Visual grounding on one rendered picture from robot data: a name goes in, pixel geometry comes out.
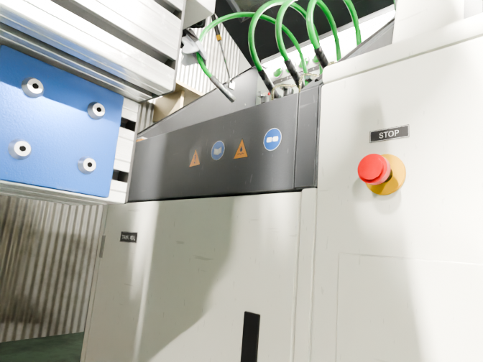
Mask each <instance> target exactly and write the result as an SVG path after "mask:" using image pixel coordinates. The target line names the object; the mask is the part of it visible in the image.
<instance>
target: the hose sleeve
mask: <svg viewBox="0 0 483 362"><path fill-rule="evenodd" d="M209 80H210V81H211V82H212V83H213V84H214V85H215V86H216V87H217V88H218V89H219V90H220V91H221V92H222V93H223V94H224V95H225V96H226V97H227V98H228V99H230V97H231V96H232V94H231V93H230V91H228V89H227V88H226V87H225V86H224V85H223V84H222V83H221V82H220V81H219V80H218V79H217V78H216V77H215V76H214V75H212V76H211V77H210V78H209Z"/></svg>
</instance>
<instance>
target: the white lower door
mask: <svg viewBox="0 0 483 362"><path fill-rule="evenodd" d="M301 201H302V193H301V192H286V193H274V194H263V195H241V196H230V197H219V198H197V199H185V200H164V201H152V202H141V203H127V204H119V205H109V209H108V215H107V219H106V229H105V234H104V235H102V239H101V247H100V253H99V258H101V261H100V267H99V271H98V281H97V285H96V294H95V300H94V304H93V313H92V318H91V327H90V333H89V337H88V346H87V351H86V360H85V362H293V359H294V344H295V316H296V301H297V286H298V258H299V244H300V216H301Z"/></svg>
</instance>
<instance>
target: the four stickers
mask: <svg viewBox="0 0 483 362"><path fill-rule="evenodd" d="M282 128H283V126H279V127H275V128H271V129H265V130H264V139H263V146H262V152H268V151H275V150H280V149H281V141H282ZM225 141H226V139H222V140H219V141H215V142H212V145H211V161H210V162H213V161H217V160H221V159H224V150H225ZM249 143H250V136H247V137H243V138H239V139H235V140H234V153H233V160H235V159H245V158H249ZM201 152H202V147H199V148H195V149H191V150H190V158H189V166H188V168H191V167H196V166H200V165H201Z"/></svg>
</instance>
